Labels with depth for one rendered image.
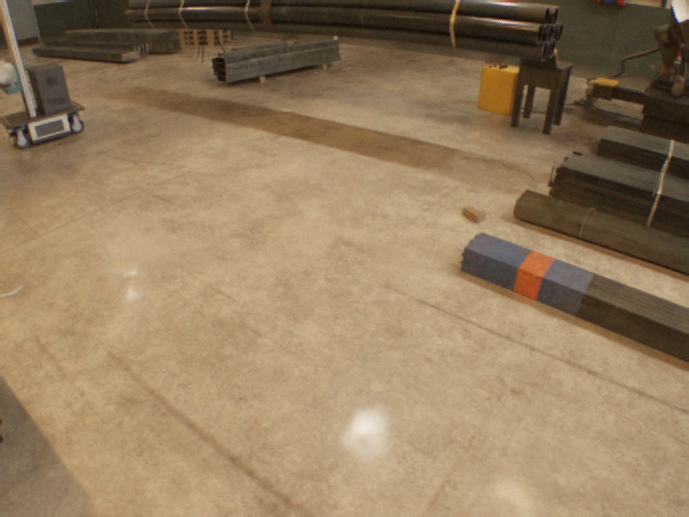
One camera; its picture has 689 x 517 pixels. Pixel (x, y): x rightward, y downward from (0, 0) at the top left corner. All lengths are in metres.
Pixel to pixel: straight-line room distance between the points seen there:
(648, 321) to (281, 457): 1.88
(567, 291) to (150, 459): 2.16
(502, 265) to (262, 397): 1.50
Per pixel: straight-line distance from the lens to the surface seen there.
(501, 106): 6.40
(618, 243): 3.42
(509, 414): 2.09
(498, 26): 4.10
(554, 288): 2.65
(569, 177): 3.57
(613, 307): 2.62
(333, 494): 1.78
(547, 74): 5.70
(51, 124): 6.23
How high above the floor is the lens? 1.56
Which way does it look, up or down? 33 degrees down
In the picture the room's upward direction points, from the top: straight up
